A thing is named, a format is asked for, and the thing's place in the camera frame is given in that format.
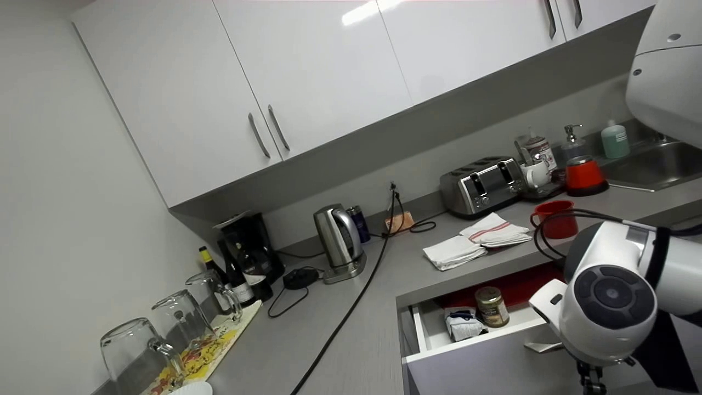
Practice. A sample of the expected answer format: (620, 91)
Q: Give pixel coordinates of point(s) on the plain white folded towel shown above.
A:
(453, 253)

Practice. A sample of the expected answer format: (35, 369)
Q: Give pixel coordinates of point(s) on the red drawer liner tray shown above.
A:
(526, 285)

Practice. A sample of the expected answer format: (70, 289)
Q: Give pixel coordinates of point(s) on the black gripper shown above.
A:
(592, 379)

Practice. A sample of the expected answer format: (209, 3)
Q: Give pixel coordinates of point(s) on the dark glass bottle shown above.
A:
(221, 275)

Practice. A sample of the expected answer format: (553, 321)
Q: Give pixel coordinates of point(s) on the black drip coffee maker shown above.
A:
(249, 249)

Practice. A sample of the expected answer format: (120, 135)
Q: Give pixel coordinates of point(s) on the grey wall cabinet carcass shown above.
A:
(329, 176)

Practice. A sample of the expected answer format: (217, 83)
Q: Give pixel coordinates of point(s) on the red plastic cup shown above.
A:
(558, 222)

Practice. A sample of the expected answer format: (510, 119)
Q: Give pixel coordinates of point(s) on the red moka pot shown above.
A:
(584, 176)

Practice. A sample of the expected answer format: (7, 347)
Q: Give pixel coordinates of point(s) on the stainless steel electric kettle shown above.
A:
(339, 241)

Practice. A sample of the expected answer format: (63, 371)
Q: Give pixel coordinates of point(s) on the yellow patterned drying mat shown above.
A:
(219, 342)

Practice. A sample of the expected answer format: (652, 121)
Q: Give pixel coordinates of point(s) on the white kitchen drawer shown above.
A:
(474, 365)

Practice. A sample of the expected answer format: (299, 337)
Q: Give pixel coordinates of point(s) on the green soap bottle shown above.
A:
(615, 142)

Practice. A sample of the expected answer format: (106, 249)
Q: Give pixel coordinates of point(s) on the black round puck device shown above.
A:
(300, 276)

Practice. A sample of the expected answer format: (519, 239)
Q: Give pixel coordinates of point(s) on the clear plastic bag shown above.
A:
(496, 232)

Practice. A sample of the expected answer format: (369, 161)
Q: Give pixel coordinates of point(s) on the stainless steel sink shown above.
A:
(659, 168)

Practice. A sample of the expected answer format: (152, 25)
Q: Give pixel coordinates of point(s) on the white glossy cabinet door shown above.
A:
(468, 45)
(606, 11)
(321, 66)
(167, 94)

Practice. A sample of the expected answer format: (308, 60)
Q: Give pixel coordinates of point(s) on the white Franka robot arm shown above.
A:
(611, 307)

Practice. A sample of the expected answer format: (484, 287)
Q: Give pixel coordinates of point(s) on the white plate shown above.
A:
(192, 389)

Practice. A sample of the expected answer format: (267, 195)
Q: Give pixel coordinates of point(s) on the small metal tin jar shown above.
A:
(491, 307)

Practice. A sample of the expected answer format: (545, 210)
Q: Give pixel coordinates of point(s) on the stainless steel four-slot toaster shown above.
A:
(478, 187)

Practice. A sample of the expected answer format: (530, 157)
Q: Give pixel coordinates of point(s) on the white utensil mug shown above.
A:
(538, 171)

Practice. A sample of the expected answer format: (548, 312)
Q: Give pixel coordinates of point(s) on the black white cloth bundle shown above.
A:
(464, 326)

